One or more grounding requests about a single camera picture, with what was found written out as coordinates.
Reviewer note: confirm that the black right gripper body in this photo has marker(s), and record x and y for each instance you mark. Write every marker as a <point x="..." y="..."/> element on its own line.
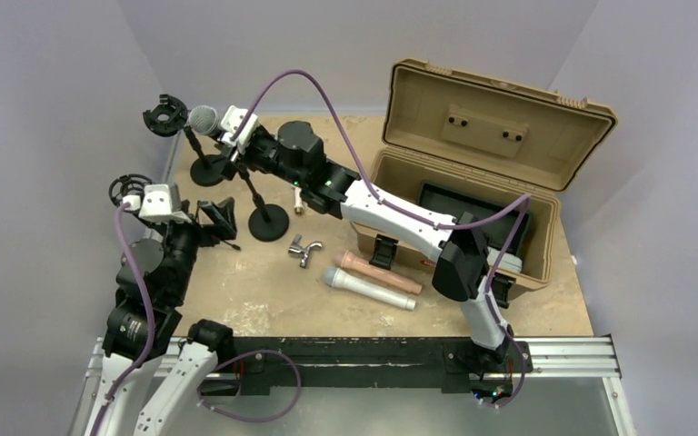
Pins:
<point x="264" y="153"/>

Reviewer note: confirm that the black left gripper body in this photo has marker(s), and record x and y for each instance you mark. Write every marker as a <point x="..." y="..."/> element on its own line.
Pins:
<point x="184" y="238"/>

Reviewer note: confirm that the black round-base stand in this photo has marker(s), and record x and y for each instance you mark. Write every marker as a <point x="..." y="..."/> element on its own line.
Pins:
<point x="268" y="222"/>
<point x="167" y="119"/>

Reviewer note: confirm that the black speckled microphone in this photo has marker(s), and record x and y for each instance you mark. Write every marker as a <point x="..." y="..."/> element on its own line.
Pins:
<point x="204" y="120"/>

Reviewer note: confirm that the white plastic faucet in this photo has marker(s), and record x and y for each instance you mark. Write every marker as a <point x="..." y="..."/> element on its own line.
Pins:
<point x="298" y="205"/>

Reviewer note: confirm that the black tripod microphone stand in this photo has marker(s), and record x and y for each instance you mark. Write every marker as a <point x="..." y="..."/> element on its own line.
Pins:
<point x="135" y="183"/>

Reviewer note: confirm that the white silver microphone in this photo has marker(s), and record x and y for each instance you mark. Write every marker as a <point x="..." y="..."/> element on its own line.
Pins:
<point x="338" y="278"/>

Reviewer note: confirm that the pink rose-gold microphone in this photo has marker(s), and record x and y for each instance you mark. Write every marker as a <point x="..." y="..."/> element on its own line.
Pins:
<point x="349" y="261"/>

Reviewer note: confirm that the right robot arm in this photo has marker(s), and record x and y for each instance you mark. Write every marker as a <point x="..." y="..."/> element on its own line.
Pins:
<point x="457" y="248"/>

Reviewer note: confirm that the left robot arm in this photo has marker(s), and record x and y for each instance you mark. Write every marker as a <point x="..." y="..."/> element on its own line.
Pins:
<point x="152" y="284"/>

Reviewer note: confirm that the chrome metal faucet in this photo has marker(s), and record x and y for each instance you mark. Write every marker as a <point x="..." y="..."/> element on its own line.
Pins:
<point x="296" y="250"/>

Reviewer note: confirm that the tan plastic tool case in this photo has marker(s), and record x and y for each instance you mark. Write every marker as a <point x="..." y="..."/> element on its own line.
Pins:
<point x="493" y="139"/>

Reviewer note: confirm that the black tray in case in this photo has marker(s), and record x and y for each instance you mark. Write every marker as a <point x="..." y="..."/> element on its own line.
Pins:
<point x="442" y="199"/>

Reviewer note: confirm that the grey device in case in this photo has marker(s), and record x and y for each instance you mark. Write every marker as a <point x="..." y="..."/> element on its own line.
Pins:
<point x="509" y="262"/>

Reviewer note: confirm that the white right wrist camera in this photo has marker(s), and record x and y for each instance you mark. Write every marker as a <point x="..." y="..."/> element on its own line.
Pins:
<point x="238" y="125"/>

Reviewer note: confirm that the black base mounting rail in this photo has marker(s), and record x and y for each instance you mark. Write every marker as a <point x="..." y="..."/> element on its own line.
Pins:
<point x="445" y="364"/>

